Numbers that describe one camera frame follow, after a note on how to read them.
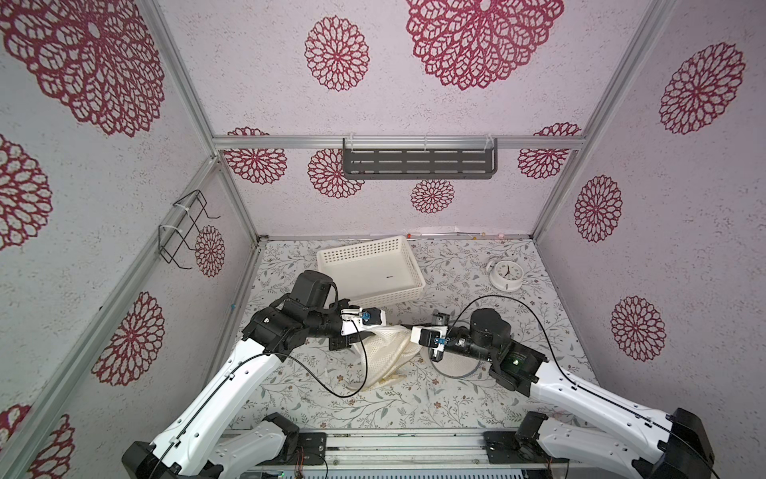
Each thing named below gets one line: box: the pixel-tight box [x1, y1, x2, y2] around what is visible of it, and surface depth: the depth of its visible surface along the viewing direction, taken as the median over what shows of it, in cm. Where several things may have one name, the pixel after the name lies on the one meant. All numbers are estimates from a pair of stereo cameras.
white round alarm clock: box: [485, 259, 525, 293], surface depth 106 cm
